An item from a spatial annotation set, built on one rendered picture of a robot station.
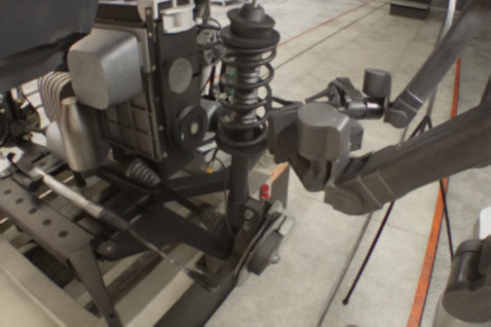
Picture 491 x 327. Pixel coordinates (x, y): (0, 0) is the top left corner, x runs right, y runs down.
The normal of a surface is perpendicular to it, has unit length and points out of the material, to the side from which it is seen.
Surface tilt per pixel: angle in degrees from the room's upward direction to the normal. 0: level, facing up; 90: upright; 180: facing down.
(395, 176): 88
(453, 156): 96
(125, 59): 90
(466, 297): 98
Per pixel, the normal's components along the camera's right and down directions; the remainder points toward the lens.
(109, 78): 0.61, 0.41
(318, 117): -0.06, -0.78
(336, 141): -0.58, 0.53
